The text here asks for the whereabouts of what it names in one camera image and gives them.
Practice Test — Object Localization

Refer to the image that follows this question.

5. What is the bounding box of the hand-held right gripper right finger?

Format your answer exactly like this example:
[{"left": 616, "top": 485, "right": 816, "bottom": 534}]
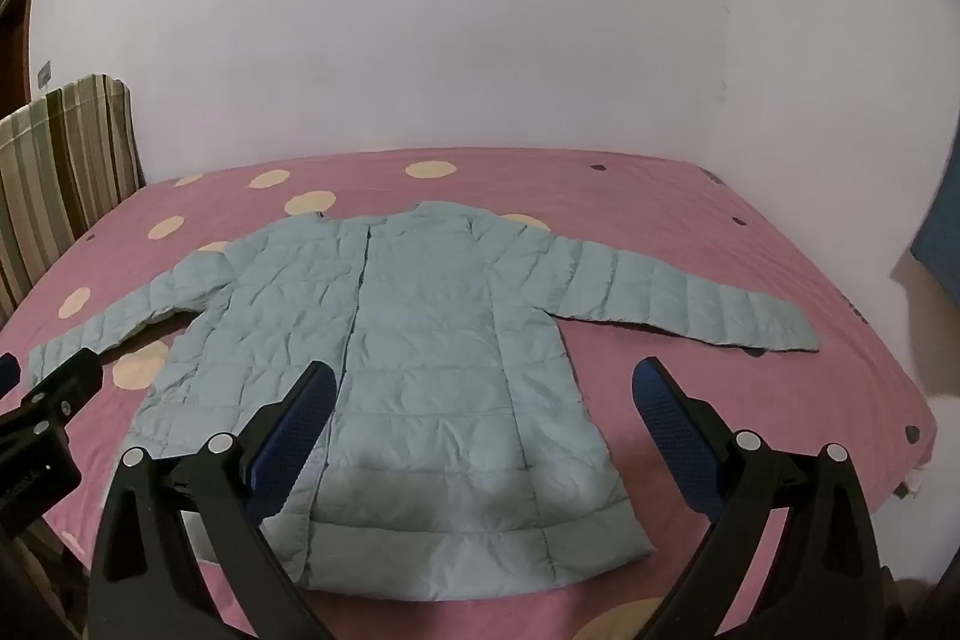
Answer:
[{"left": 632, "top": 356, "right": 886, "bottom": 640}]

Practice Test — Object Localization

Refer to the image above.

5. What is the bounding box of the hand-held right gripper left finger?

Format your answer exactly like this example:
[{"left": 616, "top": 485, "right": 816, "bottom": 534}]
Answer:
[{"left": 82, "top": 360, "right": 338, "bottom": 640}]

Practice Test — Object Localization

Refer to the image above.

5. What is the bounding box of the light blue puffer jacket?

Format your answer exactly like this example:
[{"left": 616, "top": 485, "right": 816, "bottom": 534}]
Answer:
[{"left": 27, "top": 201, "right": 820, "bottom": 606}]

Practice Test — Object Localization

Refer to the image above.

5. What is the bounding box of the pink polka dot bed sheet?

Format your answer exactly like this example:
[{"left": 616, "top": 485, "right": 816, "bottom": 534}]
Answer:
[{"left": 0, "top": 146, "right": 938, "bottom": 640}]

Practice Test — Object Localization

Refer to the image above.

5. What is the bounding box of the blue cloth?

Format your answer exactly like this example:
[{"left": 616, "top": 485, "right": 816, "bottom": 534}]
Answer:
[{"left": 910, "top": 156, "right": 960, "bottom": 307}]

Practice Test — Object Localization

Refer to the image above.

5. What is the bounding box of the brown wooden door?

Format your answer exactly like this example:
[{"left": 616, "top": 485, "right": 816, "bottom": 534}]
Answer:
[{"left": 0, "top": 0, "right": 40, "bottom": 124}]

